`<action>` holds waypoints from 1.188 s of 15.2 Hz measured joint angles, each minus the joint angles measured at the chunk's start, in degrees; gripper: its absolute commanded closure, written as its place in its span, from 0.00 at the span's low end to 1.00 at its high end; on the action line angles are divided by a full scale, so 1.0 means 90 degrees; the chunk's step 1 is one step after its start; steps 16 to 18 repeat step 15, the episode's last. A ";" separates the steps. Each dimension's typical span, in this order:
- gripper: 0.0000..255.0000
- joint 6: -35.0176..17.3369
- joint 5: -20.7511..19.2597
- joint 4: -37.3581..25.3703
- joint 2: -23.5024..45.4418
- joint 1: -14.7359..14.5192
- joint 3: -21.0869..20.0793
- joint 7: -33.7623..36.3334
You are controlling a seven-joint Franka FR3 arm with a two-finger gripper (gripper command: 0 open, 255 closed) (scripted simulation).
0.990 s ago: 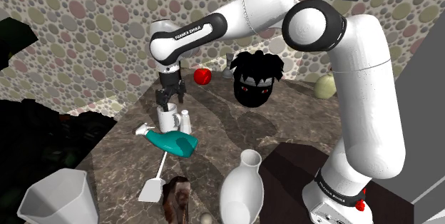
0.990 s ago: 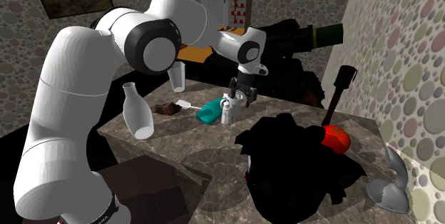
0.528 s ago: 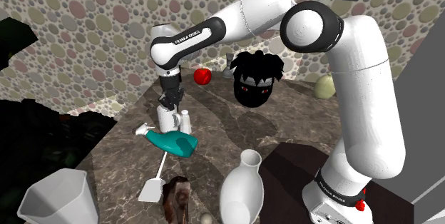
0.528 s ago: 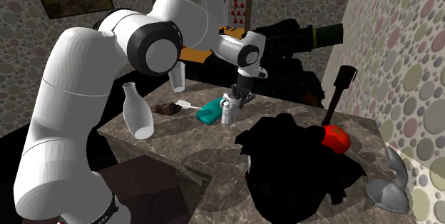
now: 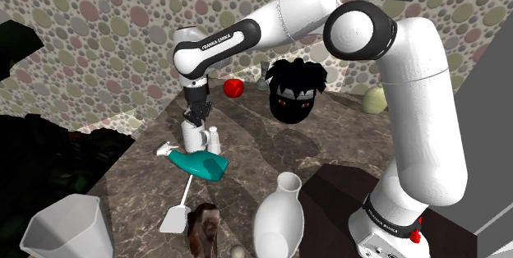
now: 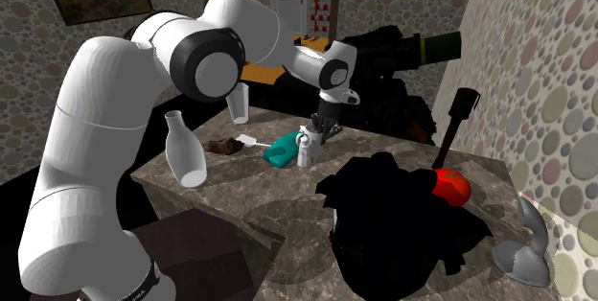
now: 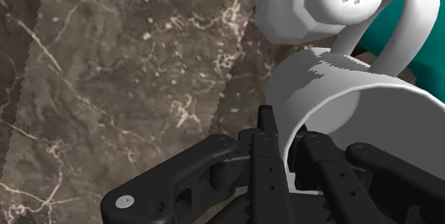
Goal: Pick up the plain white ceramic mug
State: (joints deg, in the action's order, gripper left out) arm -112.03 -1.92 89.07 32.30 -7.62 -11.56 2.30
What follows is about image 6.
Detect large black lumpy thing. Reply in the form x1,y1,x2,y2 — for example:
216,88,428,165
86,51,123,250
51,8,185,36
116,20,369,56
315,150,495,301

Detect white bottle vase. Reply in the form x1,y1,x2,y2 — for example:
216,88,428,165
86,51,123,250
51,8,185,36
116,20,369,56
164,109,209,189

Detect dark red robot stand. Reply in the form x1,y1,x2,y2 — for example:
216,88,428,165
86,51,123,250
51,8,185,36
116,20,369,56
125,208,256,301

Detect red and white stand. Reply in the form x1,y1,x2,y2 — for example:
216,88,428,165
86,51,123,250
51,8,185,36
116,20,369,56
310,0,332,35

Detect grey curved figure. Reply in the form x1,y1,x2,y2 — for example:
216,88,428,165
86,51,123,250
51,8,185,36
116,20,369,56
491,197,552,289

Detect black sofa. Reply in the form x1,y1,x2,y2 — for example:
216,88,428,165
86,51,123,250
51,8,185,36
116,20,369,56
327,24,464,146

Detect teal bottle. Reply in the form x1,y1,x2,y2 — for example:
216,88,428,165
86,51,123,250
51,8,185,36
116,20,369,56
262,129,303,170

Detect black long-handled tool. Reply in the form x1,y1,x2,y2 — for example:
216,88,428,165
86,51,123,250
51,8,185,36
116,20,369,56
431,86,482,171

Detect brown lumpy thing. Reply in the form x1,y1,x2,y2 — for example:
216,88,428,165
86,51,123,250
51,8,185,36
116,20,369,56
203,136,244,156

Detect white tall cup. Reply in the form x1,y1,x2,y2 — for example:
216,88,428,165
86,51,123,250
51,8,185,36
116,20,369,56
226,81,251,126

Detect red tomato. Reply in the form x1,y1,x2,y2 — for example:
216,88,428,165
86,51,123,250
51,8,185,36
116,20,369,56
429,167,472,208

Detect white spatula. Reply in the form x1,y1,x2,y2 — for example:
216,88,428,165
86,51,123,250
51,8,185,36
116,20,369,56
235,133,272,149

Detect orange table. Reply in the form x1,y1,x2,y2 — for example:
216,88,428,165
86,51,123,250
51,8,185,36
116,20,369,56
240,33,329,86

